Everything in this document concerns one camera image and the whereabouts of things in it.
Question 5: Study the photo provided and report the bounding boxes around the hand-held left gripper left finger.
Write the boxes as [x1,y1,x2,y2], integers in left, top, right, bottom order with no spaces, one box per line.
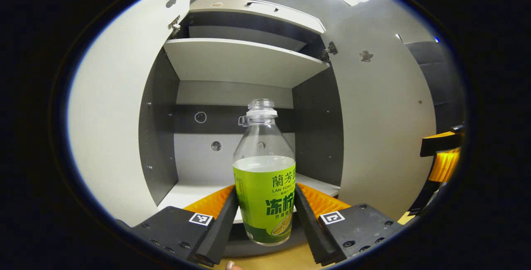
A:
[116,184,240,268]

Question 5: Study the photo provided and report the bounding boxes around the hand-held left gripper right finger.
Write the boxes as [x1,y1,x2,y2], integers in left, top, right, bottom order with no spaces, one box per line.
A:
[294,182,405,266]

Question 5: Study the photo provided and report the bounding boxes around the green label clear bottle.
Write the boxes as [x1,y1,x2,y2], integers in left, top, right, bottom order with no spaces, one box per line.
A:
[233,99,297,246]

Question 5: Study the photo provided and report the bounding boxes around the white cabinet door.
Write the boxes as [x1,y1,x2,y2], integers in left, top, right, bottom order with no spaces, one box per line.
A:
[322,11,437,221]
[66,0,202,227]

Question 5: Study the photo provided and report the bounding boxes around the white grey cabinet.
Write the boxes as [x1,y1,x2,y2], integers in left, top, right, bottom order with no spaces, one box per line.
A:
[138,0,345,258]

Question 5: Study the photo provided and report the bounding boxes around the metal door hinge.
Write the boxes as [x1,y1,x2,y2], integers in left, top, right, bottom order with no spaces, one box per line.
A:
[168,15,182,38]
[323,41,338,61]

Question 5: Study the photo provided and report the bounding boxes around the white cabinet drawer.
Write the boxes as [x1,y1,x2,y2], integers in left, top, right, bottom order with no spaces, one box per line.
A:
[189,0,326,34]

